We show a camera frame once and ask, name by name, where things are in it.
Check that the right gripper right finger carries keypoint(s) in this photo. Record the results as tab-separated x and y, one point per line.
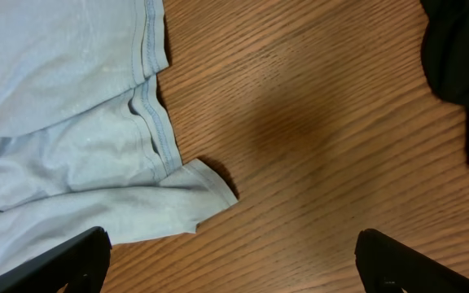
388	266

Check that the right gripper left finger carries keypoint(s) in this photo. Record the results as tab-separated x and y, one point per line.
77	266

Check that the light blue printed t-shirt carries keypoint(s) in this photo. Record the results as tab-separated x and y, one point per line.
84	140

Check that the black garment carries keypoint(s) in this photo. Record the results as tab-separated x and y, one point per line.
445	52

